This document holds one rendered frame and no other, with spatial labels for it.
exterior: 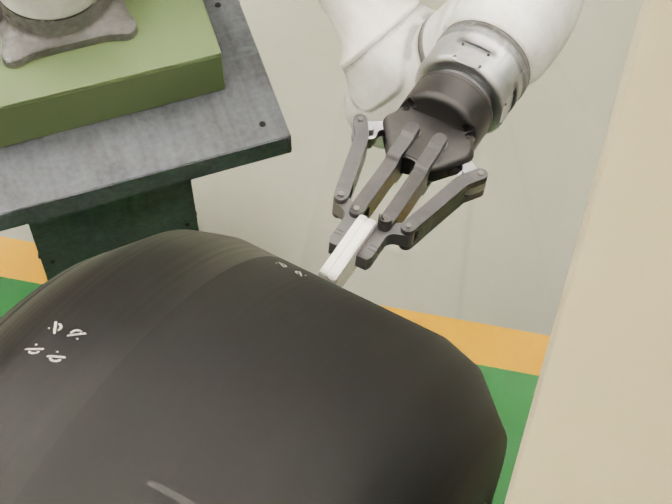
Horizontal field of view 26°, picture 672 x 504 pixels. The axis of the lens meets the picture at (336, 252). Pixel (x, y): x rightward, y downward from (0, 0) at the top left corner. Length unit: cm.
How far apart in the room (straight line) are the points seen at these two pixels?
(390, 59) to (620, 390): 112
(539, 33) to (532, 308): 131
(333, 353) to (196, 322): 9
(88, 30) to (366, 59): 62
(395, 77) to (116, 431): 66
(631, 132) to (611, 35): 271
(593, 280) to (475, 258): 234
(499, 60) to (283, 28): 166
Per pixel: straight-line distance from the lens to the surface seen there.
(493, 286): 260
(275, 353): 89
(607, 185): 26
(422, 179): 121
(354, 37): 144
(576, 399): 32
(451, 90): 124
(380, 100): 143
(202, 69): 197
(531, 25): 131
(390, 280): 259
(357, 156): 122
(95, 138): 199
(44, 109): 195
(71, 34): 196
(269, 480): 83
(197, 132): 197
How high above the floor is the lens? 225
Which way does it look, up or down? 59 degrees down
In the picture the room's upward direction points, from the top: straight up
